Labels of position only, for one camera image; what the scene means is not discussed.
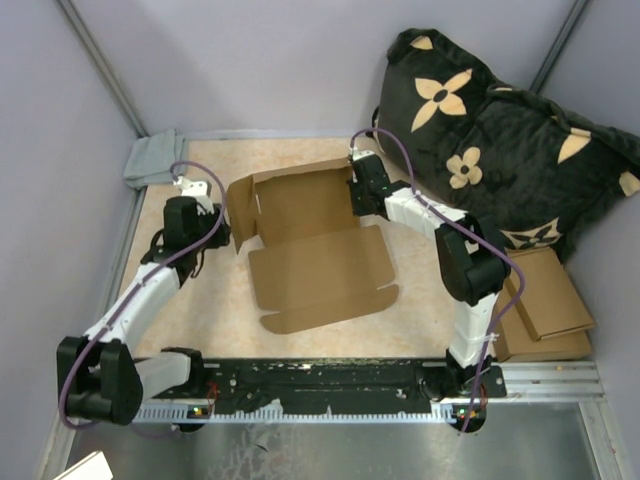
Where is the grey slotted cable duct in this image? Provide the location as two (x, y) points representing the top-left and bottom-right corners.
(132, 400), (469, 426)

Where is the grey folded cloth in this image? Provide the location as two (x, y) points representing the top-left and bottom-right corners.
(123, 129), (186, 189)

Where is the purple cable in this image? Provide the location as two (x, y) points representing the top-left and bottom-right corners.
(348, 127), (527, 434)
(58, 162), (229, 441)

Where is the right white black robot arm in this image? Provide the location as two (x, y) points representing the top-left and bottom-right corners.
(347, 148), (510, 401)

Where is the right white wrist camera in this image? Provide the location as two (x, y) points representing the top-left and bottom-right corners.
(348, 146), (376, 163)

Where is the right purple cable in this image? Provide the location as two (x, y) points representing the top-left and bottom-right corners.
(348, 127), (527, 434)

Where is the lower folded cardboard box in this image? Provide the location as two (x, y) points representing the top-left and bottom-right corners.
(494, 304), (592, 362)

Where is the brown cardboard box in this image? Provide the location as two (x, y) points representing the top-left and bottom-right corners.
(226, 158), (399, 335)

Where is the white paper corner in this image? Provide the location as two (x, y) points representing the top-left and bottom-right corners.
(54, 451), (114, 480)

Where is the folded cardboard box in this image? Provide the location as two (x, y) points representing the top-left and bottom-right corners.
(509, 248), (594, 341)
(494, 304), (592, 362)

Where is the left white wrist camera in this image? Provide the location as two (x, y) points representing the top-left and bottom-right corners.
(173, 176), (212, 208)

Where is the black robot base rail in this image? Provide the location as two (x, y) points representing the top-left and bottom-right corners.
(149, 356), (507, 433)

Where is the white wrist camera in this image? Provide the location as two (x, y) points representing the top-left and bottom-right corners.
(348, 146), (376, 163)
(173, 176), (212, 208)

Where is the black floral plush pillow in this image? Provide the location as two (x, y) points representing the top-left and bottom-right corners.
(372, 28), (639, 259)

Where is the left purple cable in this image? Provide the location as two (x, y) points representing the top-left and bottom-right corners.
(58, 162), (229, 441)

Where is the upper folded cardboard box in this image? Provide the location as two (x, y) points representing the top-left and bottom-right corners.
(509, 248), (594, 341)

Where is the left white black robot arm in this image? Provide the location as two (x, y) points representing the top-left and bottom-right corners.
(56, 195), (231, 430)

